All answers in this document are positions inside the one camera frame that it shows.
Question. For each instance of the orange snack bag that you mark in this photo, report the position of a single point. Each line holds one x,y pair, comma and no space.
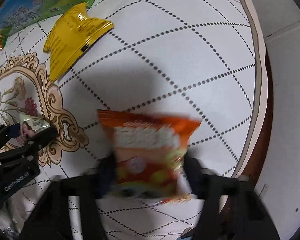
149,153

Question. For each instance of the floral tablecloth mat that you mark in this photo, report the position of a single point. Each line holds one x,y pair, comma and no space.
199,58

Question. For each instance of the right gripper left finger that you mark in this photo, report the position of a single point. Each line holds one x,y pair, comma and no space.
50,219

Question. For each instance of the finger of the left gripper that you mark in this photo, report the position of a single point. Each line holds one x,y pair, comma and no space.
36,143
8,132

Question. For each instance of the cream franzzi wafer packet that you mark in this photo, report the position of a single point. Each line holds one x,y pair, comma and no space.
29,127

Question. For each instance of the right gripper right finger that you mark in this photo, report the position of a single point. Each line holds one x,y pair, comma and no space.
231,207

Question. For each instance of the yellow snack packet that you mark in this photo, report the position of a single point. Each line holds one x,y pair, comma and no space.
71,36

